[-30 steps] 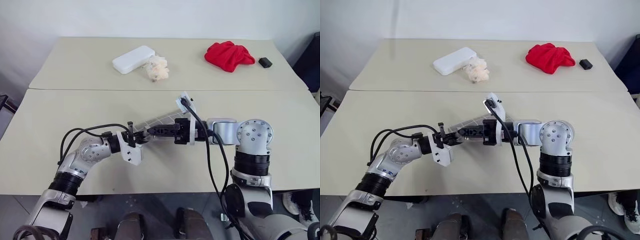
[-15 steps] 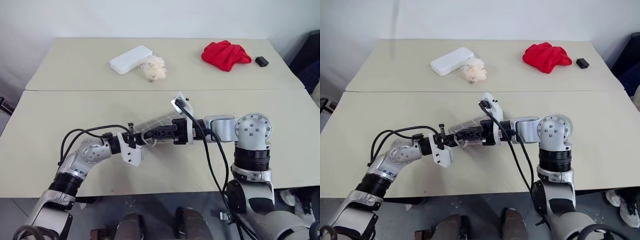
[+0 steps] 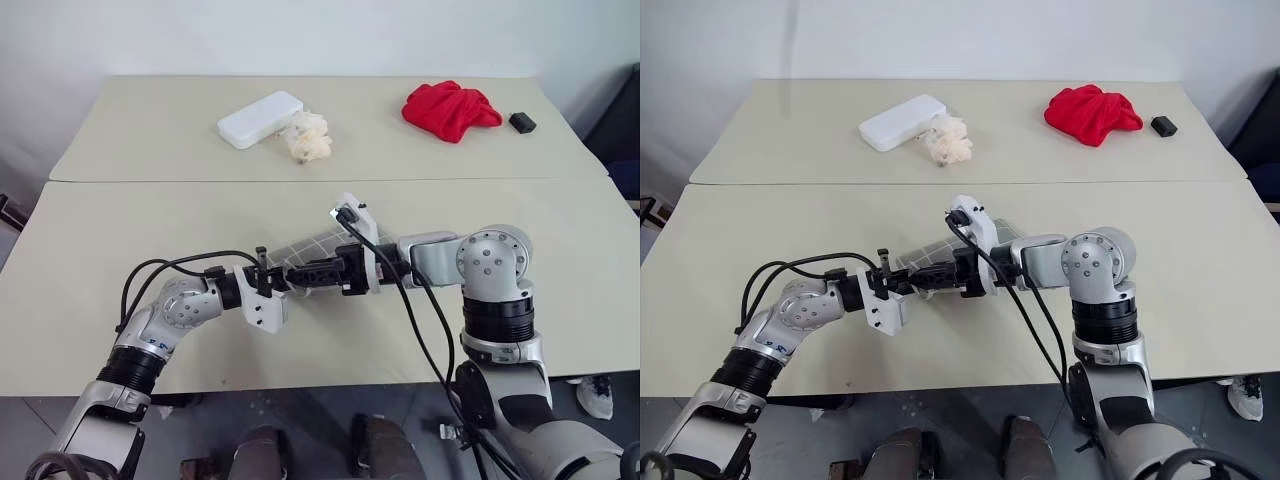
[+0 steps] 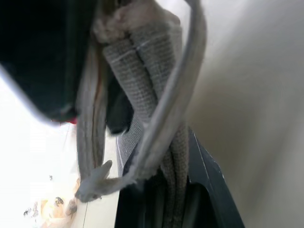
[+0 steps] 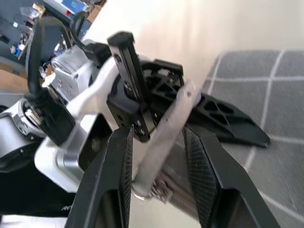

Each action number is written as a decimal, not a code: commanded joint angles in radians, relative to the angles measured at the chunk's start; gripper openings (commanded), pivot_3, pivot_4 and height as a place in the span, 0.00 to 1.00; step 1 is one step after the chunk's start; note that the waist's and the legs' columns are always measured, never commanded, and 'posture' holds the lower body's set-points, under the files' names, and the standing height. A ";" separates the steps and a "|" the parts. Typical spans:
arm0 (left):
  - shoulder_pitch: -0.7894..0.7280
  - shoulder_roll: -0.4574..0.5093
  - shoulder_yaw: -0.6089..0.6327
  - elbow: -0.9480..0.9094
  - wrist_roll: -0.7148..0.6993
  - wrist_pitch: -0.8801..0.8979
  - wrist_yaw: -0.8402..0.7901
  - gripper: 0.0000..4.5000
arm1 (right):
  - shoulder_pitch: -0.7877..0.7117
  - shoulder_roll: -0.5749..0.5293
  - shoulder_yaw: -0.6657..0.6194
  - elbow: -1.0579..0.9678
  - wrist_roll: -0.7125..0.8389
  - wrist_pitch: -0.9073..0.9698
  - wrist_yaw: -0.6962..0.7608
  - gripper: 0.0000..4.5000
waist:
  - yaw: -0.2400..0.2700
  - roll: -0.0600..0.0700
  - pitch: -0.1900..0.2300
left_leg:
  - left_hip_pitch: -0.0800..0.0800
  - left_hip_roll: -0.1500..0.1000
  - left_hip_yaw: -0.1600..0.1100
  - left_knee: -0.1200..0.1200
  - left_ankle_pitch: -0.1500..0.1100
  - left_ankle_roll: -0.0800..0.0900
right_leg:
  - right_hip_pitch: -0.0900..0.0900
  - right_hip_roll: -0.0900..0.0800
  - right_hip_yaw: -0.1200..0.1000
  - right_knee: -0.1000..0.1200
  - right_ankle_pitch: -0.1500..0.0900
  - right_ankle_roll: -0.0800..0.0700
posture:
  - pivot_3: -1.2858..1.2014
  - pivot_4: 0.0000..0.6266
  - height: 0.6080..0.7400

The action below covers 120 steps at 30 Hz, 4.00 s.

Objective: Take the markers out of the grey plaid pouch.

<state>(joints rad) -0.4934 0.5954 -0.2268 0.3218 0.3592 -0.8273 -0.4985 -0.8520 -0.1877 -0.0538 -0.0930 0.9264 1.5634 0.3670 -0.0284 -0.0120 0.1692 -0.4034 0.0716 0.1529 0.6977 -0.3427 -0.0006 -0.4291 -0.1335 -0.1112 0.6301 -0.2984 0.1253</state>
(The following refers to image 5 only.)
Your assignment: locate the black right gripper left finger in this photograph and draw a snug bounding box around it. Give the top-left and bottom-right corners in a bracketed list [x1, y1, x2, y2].
[67, 125, 134, 228]

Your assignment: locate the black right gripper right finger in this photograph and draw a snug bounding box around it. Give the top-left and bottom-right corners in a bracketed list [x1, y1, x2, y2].
[182, 123, 282, 228]

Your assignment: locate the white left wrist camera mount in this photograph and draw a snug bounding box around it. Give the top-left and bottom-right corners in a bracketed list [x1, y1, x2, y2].
[34, 41, 152, 193]

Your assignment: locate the cluttered dark workbench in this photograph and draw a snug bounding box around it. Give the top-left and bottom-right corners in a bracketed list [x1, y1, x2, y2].
[0, 0, 103, 72]

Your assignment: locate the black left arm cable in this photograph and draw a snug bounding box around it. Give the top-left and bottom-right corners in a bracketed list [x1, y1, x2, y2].
[26, 10, 107, 147]

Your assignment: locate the black robot torso panel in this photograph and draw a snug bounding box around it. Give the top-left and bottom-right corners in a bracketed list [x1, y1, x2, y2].
[0, 166, 80, 217]

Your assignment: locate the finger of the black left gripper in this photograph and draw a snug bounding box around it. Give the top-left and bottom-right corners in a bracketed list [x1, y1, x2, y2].
[142, 58, 271, 148]

